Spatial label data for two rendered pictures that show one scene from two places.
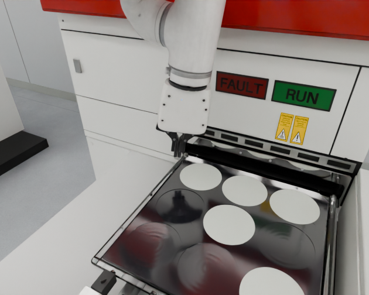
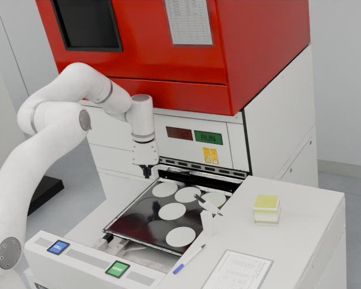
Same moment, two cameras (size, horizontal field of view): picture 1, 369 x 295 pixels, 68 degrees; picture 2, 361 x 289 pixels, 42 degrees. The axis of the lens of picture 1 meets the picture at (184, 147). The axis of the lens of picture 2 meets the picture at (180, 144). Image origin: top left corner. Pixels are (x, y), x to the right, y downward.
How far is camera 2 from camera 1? 123 cm
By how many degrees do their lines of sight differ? 12
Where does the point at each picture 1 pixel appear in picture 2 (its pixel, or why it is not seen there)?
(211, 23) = (145, 114)
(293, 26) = (186, 108)
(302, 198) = (219, 196)
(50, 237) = (81, 230)
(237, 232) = (175, 214)
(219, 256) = (162, 225)
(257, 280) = (176, 231)
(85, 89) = (94, 139)
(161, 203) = (138, 204)
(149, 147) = (140, 175)
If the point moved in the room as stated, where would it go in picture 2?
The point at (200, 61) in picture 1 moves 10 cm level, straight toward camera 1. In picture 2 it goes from (144, 130) to (137, 144)
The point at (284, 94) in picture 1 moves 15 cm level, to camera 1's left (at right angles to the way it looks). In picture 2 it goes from (200, 137) to (161, 141)
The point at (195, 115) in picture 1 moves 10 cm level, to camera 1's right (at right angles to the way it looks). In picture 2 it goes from (150, 154) to (176, 152)
